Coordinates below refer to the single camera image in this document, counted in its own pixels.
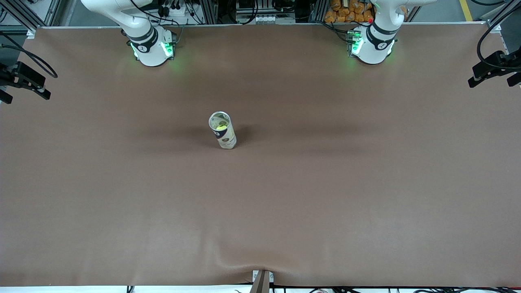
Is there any orange plastic bag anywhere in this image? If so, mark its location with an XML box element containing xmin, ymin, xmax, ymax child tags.
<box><xmin>324</xmin><ymin>0</ymin><xmax>374</xmax><ymax>23</ymax></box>

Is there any white power strip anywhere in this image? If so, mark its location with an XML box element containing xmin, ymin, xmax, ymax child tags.
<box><xmin>157</xmin><ymin>0</ymin><xmax>192</xmax><ymax>19</ymax></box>

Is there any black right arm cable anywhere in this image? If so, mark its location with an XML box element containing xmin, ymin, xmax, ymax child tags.
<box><xmin>0</xmin><ymin>31</ymin><xmax>58</xmax><ymax>79</ymax></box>

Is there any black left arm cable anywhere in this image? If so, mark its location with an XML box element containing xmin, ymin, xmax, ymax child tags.
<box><xmin>476</xmin><ymin>0</ymin><xmax>521</xmax><ymax>72</ymax></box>

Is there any brown table mat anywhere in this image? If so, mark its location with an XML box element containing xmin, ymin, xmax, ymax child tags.
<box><xmin>0</xmin><ymin>22</ymin><xmax>521</xmax><ymax>288</ymax></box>

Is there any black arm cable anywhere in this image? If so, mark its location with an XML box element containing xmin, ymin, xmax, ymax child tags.
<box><xmin>476</xmin><ymin>0</ymin><xmax>521</xmax><ymax>72</ymax></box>
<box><xmin>0</xmin><ymin>31</ymin><xmax>58</xmax><ymax>79</ymax></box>

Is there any brown post with grey bracket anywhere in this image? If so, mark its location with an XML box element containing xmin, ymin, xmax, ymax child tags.
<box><xmin>252</xmin><ymin>269</ymin><xmax>275</xmax><ymax>293</ymax></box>

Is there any tennis ball can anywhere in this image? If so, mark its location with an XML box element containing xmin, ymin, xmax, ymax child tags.
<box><xmin>208</xmin><ymin>111</ymin><xmax>238</xmax><ymax>150</ymax></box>

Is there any grey control box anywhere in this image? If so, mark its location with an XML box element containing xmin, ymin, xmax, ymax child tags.
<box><xmin>235</xmin><ymin>0</ymin><xmax>285</xmax><ymax>25</ymax></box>

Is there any aluminium frame profile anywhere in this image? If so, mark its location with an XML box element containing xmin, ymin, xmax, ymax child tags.
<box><xmin>0</xmin><ymin>0</ymin><xmax>39</xmax><ymax>39</ymax></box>
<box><xmin>199</xmin><ymin>0</ymin><xmax>220</xmax><ymax>25</ymax></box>
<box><xmin>486</xmin><ymin>0</ymin><xmax>521</xmax><ymax>33</ymax></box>
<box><xmin>309</xmin><ymin>0</ymin><xmax>326</xmax><ymax>23</ymax></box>

